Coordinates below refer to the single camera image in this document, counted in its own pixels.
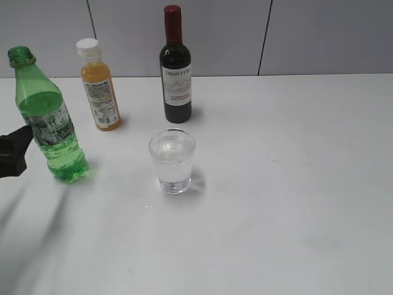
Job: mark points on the transparent glass cup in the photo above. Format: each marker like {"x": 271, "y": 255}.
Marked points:
{"x": 172, "y": 152}

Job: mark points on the orange juice bottle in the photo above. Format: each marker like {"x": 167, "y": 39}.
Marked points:
{"x": 97, "y": 80}

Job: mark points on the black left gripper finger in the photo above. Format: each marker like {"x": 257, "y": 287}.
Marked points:
{"x": 13, "y": 149}

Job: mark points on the dark red wine bottle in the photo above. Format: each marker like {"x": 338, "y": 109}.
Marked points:
{"x": 175, "y": 67}

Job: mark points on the green sprite bottle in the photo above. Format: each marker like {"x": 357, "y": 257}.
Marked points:
{"x": 42, "y": 107}

